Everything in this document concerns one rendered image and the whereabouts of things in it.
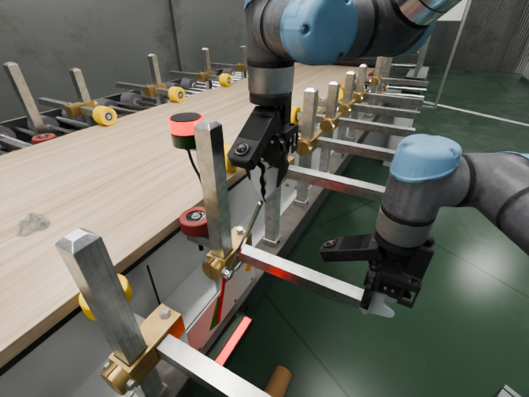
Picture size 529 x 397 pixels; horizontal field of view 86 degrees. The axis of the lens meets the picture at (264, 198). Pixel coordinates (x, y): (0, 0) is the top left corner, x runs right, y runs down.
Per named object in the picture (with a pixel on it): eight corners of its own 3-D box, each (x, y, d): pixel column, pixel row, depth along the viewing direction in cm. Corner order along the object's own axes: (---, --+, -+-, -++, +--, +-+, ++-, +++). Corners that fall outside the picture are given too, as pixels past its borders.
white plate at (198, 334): (256, 276, 79) (255, 250, 73) (194, 361, 60) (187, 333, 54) (254, 276, 79) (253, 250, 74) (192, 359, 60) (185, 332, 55)
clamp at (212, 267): (252, 246, 72) (252, 231, 69) (221, 284, 62) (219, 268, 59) (234, 239, 74) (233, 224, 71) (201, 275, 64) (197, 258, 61)
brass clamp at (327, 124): (342, 124, 121) (343, 112, 118) (332, 134, 111) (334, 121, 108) (327, 122, 124) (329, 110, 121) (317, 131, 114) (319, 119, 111)
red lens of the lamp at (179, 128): (211, 127, 51) (210, 115, 50) (189, 138, 47) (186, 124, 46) (186, 122, 54) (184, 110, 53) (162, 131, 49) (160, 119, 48)
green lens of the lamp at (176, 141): (212, 140, 53) (211, 128, 51) (191, 152, 48) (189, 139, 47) (188, 135, 55) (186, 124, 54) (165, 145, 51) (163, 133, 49)
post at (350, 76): (340, 168, 151) (356, 70, 124) (338, 170, 148) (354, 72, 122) (334, 166, 152) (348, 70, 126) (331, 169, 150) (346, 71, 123)
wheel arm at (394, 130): (412, 135, 107) (416, 126, 105) (412, 139, 104) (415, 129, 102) (292, 116, 127) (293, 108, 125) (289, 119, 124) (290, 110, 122)
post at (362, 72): (352, 151, 169) (368, 64, 143) (350, 153, 167) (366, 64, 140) (345, 150, 171) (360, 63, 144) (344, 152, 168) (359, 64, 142)
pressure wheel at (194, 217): (222, 245, 76) (219, 210, 70) (203, 264, 70) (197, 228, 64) (199, 235, 79) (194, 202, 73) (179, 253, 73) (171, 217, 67)
